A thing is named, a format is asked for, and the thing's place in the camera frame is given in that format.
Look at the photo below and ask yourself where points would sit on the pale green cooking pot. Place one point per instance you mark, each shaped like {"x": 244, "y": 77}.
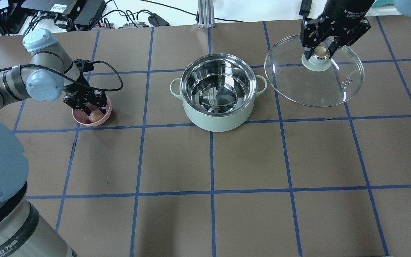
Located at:
{"x": 218, "y": 91}

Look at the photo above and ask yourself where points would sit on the pink bowl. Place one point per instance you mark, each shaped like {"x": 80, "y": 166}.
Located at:
{"x": 104, "y": 119}

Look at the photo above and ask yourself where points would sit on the glass pot lid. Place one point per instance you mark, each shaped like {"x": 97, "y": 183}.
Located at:
{"x": 323, "y": 80}

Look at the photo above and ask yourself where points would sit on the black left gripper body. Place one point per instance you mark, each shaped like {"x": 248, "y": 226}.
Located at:
{"x": 78, "y": 94}

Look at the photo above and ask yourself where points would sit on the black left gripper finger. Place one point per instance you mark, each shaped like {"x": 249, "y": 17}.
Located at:
{"x": 82, "y": 117}
{"x": 103, "y": 109}

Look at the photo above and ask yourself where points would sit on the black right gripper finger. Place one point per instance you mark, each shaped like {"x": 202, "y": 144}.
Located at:
{"x": 310, "y": 45}
{"x": 337, "y": 43}

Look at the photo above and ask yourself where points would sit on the aluminium frame post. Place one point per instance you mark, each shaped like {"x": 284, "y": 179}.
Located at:
{"x": 205, "y": 14}

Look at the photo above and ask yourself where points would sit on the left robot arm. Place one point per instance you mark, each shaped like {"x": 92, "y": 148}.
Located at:
{"x": 50, "y": 74}

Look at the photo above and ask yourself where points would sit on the black power adapter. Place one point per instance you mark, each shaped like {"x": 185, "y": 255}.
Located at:
{"x": 157, "y": 21}

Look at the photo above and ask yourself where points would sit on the black electronics box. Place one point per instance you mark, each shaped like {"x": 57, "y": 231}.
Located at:
{"x": 82, "y": 12}

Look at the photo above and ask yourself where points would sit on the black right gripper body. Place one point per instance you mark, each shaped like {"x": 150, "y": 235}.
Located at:
{"x": 348, "y": 10}

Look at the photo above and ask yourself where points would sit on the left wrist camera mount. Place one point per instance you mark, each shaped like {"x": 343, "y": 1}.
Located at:
{"x": 84, "y": 65}

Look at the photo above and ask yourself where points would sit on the brown egg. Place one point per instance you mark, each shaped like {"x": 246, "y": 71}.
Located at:
{"x": 95, "y": 116}

